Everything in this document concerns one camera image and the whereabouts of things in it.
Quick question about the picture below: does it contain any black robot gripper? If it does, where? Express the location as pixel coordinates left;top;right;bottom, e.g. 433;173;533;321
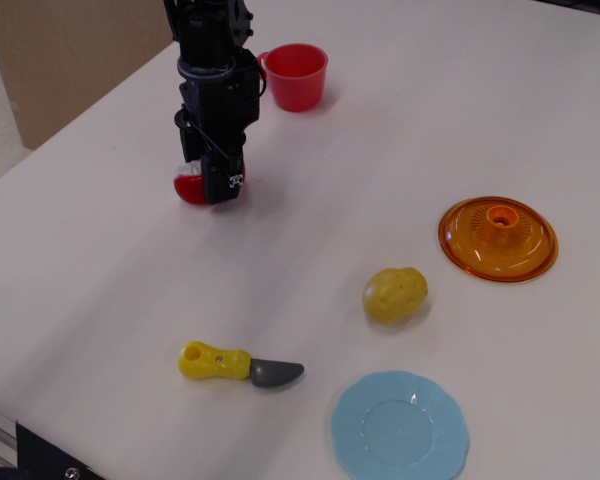
174;49;263;204

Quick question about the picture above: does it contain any red white toy sushi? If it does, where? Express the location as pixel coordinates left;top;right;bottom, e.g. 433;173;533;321
173;160;245;205

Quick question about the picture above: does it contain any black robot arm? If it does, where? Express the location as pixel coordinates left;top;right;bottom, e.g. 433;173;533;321
164;1;267;205

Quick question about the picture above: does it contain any light blue plastic plate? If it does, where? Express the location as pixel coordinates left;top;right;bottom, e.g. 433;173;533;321
330;370;469;479

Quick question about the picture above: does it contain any red plastic cup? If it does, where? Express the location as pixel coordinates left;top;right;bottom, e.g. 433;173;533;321
257;43;329;112

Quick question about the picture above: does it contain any yellow toy potato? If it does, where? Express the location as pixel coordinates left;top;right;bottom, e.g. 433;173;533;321
362;267;428;325

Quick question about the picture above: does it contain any orange transparent pot lid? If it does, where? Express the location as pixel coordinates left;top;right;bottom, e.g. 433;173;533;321
438;196;559;283

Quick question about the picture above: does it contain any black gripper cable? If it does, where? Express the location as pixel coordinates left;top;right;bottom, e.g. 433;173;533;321
252;54;269;99

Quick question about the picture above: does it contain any yellow handled toy knife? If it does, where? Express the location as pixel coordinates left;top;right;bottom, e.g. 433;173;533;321
178;341;305;388

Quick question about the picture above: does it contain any black corner bracket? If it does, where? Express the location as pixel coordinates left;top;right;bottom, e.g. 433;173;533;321
15;423;104;480

